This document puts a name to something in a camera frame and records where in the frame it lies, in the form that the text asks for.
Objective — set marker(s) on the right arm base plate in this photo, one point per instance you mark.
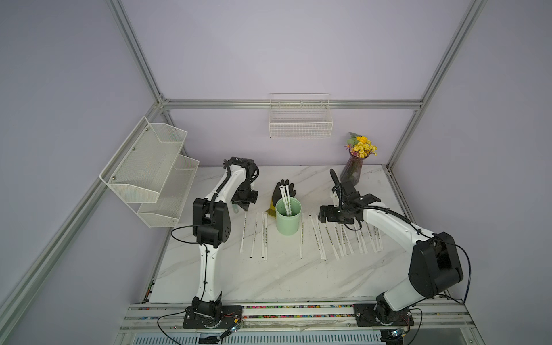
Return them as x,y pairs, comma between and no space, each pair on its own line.
374,314

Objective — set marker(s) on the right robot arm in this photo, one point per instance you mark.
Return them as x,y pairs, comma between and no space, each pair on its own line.
435,265

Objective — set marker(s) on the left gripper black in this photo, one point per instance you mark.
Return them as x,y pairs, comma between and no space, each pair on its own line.
245,204

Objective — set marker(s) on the yellow flower bouquet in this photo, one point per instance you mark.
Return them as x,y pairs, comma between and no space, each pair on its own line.
360,146

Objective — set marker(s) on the purple glass vase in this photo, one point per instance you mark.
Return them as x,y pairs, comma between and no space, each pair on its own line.
353,169

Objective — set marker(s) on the white wire wall basket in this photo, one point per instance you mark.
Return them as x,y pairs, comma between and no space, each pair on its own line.
300,116

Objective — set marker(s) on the straw thirteenth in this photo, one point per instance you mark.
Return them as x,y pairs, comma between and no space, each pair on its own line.
265,216

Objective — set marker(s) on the white two-tier mesh shelf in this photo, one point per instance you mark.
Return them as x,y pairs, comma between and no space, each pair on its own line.
151,174

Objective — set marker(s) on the bundle of wrapped straws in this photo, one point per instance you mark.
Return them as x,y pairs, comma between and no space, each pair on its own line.
284,190

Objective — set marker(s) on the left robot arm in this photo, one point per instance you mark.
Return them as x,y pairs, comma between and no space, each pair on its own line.
211,227

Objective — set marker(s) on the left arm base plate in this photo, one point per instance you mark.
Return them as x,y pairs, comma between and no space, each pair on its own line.
222,317

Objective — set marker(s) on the green storage cup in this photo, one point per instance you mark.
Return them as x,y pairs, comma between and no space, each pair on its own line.
288,225

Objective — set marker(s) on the aluminium front rail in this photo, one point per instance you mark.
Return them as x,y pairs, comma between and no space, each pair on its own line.
438,313

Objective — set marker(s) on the straw eleventh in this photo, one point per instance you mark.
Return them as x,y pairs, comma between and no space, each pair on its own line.
378,239

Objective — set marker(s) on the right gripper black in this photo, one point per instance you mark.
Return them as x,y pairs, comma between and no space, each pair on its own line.
330,214

